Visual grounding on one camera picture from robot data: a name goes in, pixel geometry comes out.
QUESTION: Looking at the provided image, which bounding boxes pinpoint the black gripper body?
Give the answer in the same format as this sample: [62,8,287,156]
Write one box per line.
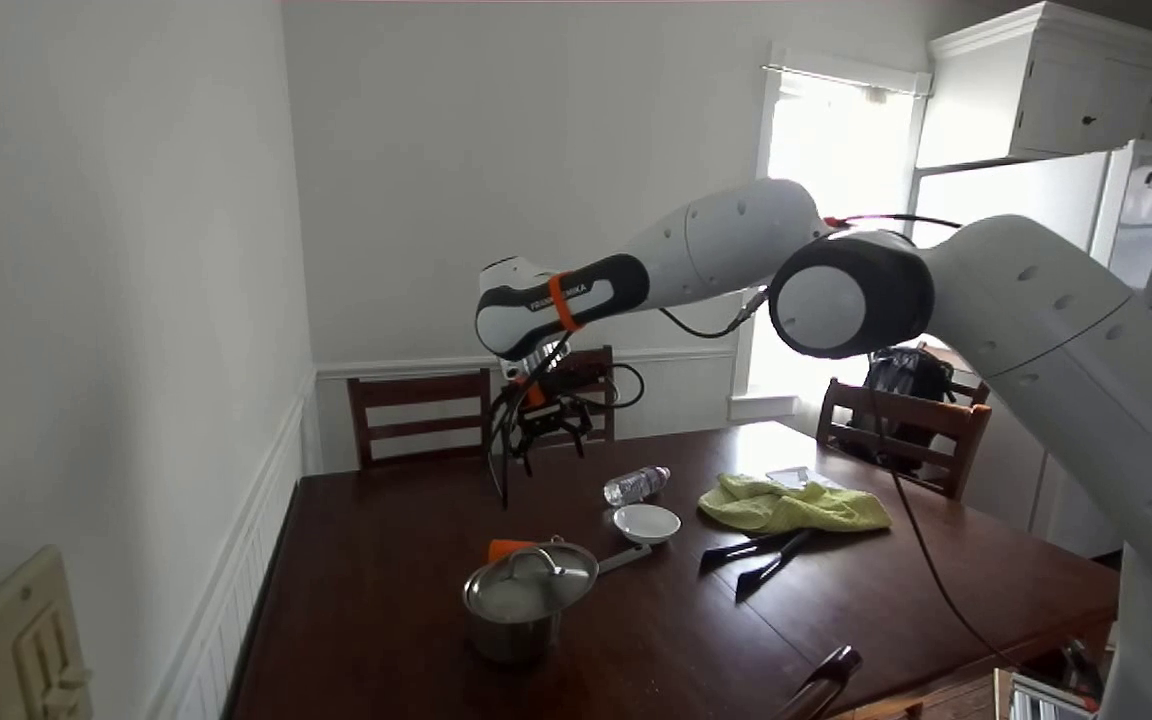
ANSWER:
[499,366,603,452]

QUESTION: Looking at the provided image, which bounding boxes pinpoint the orange cup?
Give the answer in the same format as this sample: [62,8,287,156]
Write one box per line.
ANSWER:
[482,537,540,570]

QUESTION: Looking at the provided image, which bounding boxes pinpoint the dark wooden chair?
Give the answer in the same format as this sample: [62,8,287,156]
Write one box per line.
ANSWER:
[811,375,994,504]
[518,342,618,452]
[344,366,494,477]

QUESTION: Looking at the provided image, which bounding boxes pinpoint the clear plastic water bottle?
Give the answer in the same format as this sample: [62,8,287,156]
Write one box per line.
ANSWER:
[600,465,675,514]

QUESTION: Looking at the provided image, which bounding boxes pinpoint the glass pot lid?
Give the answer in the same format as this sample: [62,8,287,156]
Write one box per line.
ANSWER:
[455,537,603,629]

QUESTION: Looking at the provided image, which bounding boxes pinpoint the steel pot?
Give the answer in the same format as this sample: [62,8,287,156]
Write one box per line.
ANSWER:
[463,540,656,668]

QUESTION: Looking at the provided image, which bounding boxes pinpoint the yellow cloth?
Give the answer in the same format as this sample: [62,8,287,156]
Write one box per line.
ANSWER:
[694,468,896,540]

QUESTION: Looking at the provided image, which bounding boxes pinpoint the black tongs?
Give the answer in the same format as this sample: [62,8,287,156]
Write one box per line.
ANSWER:
[694,529,818,608]

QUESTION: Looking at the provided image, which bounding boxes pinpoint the dark bag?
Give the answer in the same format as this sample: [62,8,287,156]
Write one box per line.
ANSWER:
[865,342,990,403]

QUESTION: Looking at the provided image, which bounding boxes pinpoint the black tool on table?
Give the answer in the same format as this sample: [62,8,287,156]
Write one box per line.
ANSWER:
[788,640,869,720]

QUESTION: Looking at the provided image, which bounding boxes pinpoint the bright window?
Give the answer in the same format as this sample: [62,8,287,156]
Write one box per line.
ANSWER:
[732,43,930,412]

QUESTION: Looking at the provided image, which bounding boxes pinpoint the white refrigerator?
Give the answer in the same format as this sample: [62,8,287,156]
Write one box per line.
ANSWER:
[913,135,1152,564]

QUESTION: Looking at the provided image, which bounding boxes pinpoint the white cabinet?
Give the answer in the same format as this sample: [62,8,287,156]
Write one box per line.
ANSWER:
[915,0,1152,171]

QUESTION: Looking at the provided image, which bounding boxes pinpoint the orange cable strap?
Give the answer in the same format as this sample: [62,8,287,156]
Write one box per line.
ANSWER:
[545,272,582,335]

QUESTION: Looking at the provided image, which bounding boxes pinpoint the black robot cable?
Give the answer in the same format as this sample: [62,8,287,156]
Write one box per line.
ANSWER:
[651,211,1001,658]

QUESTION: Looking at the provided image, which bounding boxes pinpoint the beige wall switch plate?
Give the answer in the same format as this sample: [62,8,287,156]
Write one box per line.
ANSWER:
[0,540,94,720]

